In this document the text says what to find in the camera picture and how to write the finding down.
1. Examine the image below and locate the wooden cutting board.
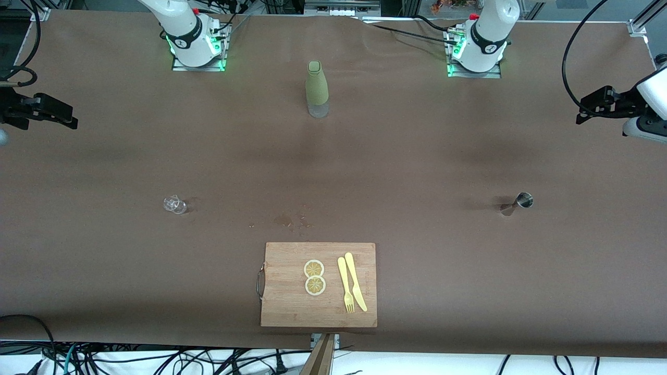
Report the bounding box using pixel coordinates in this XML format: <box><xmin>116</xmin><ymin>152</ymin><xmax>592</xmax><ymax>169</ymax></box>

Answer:
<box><xmin>256</xmin><ymin>242</ymin><xmax>378</xmax><ymax>328</ymax></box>

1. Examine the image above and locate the grey power strip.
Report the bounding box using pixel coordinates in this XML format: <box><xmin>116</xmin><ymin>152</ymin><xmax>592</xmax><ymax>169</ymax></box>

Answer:
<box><xmin>305</xmin><ymin>0</ymin><xmax>381</xmax><ymax>16</ymax></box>

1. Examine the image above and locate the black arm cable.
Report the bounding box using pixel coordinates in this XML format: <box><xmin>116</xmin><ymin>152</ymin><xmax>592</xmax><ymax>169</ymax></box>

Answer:
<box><xmin>0</xmin><ymin>0</ymin><xmax>41</xmax><ymax>88</ymax></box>
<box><xmin>562</xmin><ymin>0</ymin><xmax>610</xmax><ymax>116</ymax></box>

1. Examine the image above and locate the black base power cable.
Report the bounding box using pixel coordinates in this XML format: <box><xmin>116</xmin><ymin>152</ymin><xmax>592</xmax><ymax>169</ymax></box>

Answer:
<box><xmin>360</xmin><ymin>15</ymin><xmax>462</xmax><ymax>47</ymax></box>

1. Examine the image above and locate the green bottle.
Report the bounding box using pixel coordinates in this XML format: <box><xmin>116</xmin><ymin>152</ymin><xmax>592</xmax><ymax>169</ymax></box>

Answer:
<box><xmin>305</xmin><ymin>60</ymin><xmax>330</xmax><ymax>119</ymax></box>

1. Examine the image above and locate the yellow plastic knife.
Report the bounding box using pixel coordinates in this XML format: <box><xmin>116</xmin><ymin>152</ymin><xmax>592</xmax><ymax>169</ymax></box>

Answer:
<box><xmin>344</xmin><ymin>252</ymin><xmax>368</xmax><ymax>313</ymax></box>

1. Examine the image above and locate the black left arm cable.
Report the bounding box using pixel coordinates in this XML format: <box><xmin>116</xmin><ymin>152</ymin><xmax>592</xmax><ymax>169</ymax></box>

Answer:
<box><xmin>562</xmin><ymin>0</ymin><xmax>610</xmax><ymax>116</ymax></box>

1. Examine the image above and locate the wooden camera post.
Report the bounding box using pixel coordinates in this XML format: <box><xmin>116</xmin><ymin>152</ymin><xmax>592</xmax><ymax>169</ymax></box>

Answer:
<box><xmin>301</xmin><ymin>333</ymin><xmax>336</xmax><ymax>375</ymax></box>

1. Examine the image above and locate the thick black floor cable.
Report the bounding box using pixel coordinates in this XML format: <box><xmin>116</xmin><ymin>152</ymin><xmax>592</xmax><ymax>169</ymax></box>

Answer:
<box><xmin>0</xmin><ymin>314</ymin><xmax>57</xmax><ymax>365</ymax></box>

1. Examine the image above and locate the steel jigger measuring cup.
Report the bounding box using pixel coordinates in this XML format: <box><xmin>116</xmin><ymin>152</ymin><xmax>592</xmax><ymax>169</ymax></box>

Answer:
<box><xmin>500</xmin><ymin>192</ymin><xmax>534</xmax><ymax>217</ymax></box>

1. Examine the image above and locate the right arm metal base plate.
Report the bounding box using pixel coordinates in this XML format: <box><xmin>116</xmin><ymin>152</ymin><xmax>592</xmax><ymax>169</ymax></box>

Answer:
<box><xmin>172</xmin><ymin>23</ymin><xmax>226</xmax><ymax>72</ymax></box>

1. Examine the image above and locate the brown table cover sheet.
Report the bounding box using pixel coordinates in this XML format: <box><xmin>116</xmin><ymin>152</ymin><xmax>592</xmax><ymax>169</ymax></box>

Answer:
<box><xmin>0</xmin><ymin>9</ymin><xmax>667</xmax><ymax>359</ymax></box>

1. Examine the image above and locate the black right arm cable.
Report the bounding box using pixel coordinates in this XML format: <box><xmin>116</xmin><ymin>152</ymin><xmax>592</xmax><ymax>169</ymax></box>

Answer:
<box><xmin>0</xmin><ymin>0</ymin><xmax>41</xmax><ymax>88</ymax></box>

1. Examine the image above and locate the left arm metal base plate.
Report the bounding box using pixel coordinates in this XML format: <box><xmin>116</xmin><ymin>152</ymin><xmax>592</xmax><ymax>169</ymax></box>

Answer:
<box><xmin>447</xmin><ymin>29</ymin><xmax>502</xmax><ymax>79</ymax></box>

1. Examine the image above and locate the yellow plastic fork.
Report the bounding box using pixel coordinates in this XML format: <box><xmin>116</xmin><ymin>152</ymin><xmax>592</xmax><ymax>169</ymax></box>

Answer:
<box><xmin>337</xmin><ymin>257</ymin><xmax>355</xmax><ymax>315</ymax></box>

